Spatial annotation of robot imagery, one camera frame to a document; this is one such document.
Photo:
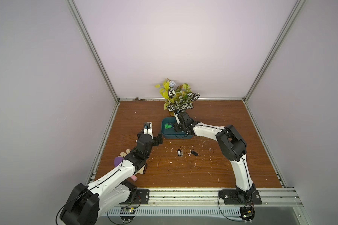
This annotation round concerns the controller board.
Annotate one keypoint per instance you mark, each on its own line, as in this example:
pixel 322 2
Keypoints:
pixel 247 213
pixel 127 214

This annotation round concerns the right controller board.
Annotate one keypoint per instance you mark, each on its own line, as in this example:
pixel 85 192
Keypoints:
pixel 247 213

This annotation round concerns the teal storage box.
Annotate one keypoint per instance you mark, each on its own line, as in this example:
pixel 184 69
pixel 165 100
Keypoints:
pixel 171 133

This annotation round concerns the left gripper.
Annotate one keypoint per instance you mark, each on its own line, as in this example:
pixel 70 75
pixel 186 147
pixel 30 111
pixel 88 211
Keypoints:
pixel 156 142

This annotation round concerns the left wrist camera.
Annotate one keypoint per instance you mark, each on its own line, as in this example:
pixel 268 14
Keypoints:
pixel 147 129

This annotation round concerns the pink purple brush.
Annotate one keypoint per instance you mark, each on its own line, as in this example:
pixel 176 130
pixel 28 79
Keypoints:
pixel 118 161

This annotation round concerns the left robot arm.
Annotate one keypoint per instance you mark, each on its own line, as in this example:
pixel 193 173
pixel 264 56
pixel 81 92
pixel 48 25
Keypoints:
pixel 87 203

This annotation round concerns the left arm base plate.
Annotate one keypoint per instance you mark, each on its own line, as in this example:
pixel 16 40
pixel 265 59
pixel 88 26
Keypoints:
pixel 140 197

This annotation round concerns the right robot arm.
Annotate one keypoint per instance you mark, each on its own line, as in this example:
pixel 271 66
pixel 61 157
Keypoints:
pixel 233 147

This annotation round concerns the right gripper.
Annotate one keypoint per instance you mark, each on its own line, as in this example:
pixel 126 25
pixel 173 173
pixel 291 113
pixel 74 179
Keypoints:
pixel 181 123

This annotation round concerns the black tag key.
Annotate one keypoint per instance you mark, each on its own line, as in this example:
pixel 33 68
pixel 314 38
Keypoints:
pixel 180 153

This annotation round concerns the aluminium front rail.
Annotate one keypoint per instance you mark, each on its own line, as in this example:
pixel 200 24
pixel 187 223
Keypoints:
pixel 192 197

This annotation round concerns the green tag key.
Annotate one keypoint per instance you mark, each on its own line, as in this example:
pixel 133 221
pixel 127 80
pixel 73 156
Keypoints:
pixel 169 126

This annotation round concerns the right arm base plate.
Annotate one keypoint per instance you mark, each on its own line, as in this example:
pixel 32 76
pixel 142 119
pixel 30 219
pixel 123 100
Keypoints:
pixel 238 197

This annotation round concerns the left controller board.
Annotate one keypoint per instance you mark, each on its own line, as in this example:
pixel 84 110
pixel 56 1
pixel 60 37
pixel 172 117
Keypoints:
pixel 127 214

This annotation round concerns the vase with artificial plant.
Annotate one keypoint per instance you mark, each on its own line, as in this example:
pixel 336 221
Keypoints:
pixel 177 98

